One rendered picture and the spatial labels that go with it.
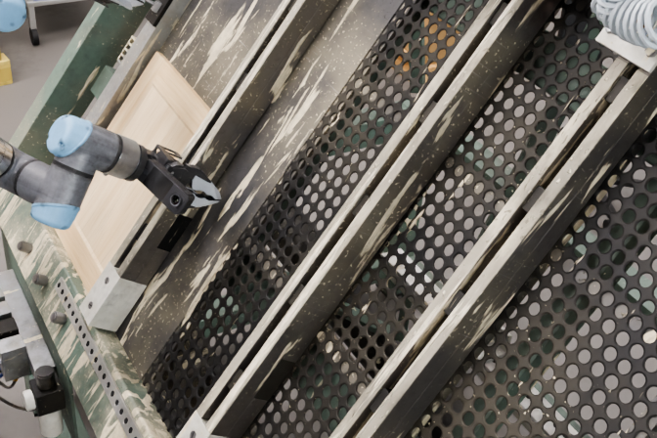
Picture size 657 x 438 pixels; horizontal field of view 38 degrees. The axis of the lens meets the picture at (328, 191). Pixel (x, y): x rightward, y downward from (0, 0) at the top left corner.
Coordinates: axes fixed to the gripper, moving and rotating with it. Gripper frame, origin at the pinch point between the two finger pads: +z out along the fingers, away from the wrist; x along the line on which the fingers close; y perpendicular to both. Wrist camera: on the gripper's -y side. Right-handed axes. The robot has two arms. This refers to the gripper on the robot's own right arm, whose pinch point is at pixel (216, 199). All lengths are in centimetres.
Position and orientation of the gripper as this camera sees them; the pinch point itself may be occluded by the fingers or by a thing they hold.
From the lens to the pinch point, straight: 187.1
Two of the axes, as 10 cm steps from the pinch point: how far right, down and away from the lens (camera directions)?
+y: -4.8, -5.2, 7.1
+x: -5.7, 8.0, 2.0
